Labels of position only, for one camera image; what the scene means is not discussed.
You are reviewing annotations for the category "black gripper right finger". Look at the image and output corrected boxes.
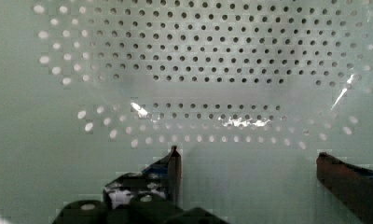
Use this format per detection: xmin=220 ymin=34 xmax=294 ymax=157
xmin=316 ymin=152 xmax=373 ymax=224

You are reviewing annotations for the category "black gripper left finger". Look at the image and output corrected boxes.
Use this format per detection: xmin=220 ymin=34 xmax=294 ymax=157
xmin=103 ymin=146 xmax=182 ymax=209

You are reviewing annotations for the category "green plastic strainer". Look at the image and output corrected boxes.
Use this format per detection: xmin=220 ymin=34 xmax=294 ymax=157
xmin=0 ymin=0 xmax=373 ymax=224

